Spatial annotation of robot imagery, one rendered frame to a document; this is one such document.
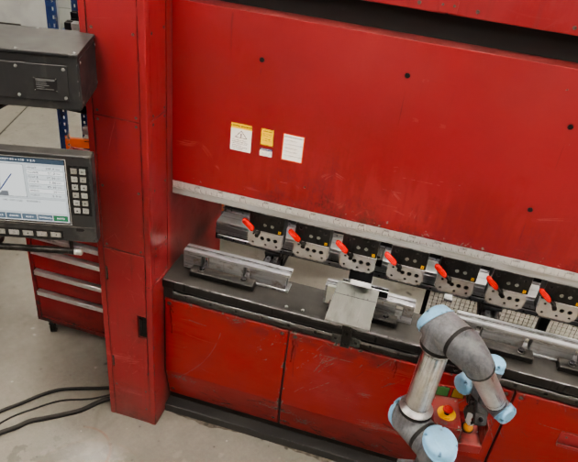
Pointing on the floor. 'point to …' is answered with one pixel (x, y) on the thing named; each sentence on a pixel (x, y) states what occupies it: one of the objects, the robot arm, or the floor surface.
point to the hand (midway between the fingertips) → (470, 424)
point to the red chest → (68, 286)
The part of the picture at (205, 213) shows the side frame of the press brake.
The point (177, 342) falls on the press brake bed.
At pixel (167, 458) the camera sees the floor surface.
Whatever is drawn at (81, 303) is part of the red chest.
